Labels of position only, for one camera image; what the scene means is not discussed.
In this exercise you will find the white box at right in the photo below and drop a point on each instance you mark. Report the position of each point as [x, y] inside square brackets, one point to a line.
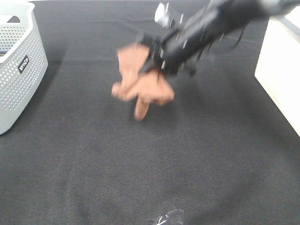
[278, 66]

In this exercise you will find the grey perforated plastic basket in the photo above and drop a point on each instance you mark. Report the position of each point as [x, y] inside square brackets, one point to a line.
[23, 61]

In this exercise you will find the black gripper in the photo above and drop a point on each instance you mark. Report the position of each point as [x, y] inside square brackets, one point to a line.
[175, 48]

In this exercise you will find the brown towel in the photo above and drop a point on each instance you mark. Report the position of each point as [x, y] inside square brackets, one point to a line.
[148, 88]

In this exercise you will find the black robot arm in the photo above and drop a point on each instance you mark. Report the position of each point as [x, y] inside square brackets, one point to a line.
[232, 14]

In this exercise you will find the clear tape piece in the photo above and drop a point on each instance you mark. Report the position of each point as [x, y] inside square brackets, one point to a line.
[172, 217]

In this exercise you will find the black table mat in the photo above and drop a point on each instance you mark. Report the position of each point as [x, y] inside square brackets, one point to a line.
[221, 151]

